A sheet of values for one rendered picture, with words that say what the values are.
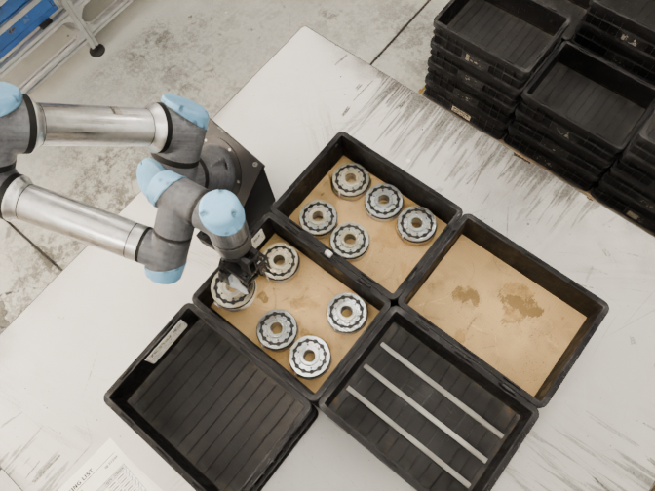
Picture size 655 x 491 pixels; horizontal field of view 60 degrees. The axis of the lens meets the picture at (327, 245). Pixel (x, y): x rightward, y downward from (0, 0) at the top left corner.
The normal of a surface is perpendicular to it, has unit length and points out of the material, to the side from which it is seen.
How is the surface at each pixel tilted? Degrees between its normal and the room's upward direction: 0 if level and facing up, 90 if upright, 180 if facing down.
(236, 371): 0
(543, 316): 0
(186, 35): 0
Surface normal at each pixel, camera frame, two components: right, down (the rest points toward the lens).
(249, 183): -0.54, 0.23
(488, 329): -0.07, -0.36
